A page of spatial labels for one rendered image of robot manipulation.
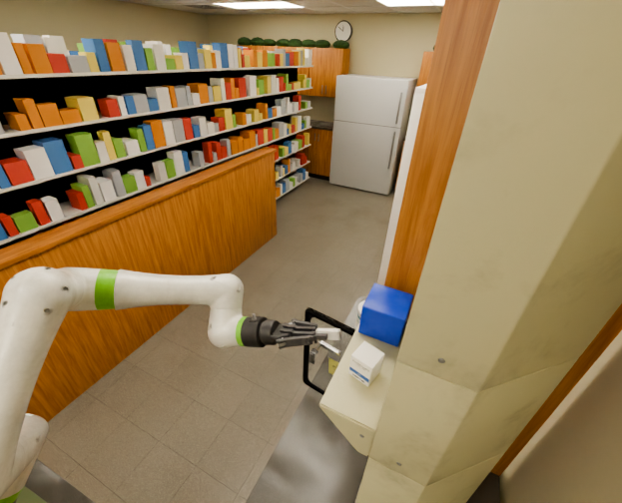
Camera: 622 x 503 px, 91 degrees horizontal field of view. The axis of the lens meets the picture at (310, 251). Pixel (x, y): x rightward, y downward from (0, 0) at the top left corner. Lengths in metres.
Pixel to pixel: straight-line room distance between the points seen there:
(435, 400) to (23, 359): 0.82
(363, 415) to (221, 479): 1.68
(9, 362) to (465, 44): 1.07
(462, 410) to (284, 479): 0.80
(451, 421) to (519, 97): 0.44
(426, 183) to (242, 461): 1.97
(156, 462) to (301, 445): 1.31
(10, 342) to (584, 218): 0.97
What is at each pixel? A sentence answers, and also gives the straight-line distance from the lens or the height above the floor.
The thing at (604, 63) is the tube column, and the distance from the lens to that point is 0.33.
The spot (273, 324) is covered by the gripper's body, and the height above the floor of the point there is 1.40.
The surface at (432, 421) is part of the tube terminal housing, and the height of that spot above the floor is 1.61.
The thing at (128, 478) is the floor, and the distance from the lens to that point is 2.43.
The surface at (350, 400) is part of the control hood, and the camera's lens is 0.68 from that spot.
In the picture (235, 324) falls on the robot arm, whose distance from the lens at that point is 0.99.
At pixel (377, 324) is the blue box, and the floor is 1.56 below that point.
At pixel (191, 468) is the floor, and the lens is 2.33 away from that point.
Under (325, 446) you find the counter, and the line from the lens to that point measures 1.27.
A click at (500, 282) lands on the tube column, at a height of 1.89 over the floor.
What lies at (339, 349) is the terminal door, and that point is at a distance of 1.06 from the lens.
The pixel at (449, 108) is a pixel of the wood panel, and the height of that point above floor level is 2.01.
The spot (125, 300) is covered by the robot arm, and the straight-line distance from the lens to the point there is 1.02.
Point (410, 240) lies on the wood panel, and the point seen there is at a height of 1.71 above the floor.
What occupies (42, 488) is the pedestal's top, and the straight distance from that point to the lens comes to 1.44.
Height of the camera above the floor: 2.09
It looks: 33 degrees down
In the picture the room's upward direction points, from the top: 2 degrees clockwise
